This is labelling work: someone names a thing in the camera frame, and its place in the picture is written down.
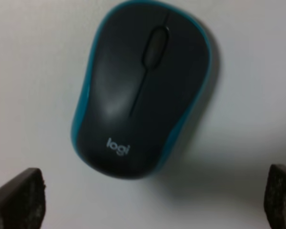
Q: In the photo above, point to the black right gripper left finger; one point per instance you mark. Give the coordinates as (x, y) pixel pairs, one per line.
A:
(23, 201)

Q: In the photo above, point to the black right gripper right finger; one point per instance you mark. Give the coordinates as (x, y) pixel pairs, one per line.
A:
(275, 197)

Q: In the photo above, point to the black teal wireless mouse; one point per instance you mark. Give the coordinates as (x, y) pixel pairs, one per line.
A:
(148, 67)

